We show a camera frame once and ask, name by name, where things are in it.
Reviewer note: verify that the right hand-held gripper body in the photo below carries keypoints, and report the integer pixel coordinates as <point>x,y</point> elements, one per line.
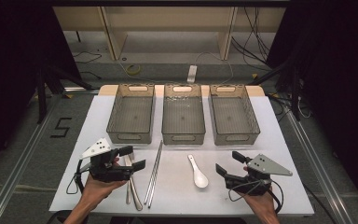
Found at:
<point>261,165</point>

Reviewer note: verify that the yellow tape roll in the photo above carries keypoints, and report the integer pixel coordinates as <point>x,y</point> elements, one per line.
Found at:
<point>128,70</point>

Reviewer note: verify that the black curtain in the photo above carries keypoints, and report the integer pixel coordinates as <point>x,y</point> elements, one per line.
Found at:
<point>338,62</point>
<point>6,62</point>

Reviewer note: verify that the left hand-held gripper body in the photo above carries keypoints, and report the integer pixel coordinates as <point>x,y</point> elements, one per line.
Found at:
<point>101,166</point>

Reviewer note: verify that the light wooden shelf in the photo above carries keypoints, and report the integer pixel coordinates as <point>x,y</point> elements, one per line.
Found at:
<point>115,40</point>

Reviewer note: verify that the white ceramic spoon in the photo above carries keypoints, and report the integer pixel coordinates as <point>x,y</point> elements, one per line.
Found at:
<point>200,180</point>

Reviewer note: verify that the metal fork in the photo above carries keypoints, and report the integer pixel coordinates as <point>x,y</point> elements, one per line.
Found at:
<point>137,200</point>

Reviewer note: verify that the person's left hand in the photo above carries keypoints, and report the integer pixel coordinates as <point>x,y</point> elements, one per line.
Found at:
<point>96,189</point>

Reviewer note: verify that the person's right hand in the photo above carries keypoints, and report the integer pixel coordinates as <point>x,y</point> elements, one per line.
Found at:
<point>262,203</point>

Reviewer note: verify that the black frame bar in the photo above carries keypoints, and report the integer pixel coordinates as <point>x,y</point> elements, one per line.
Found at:
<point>167,3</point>

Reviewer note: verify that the aluminium floor rail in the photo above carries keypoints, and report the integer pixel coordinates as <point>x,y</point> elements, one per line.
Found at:
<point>318,174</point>
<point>15,174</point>

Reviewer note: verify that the short aluminium rail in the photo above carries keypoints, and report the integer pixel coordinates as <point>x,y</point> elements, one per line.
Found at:
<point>80,90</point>

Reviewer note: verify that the clear grey plastic bin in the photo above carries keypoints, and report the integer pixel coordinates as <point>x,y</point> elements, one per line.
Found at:
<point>132,118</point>
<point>233,119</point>
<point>183,119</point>

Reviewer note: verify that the white power strip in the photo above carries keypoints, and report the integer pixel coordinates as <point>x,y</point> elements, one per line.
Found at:
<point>192,74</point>

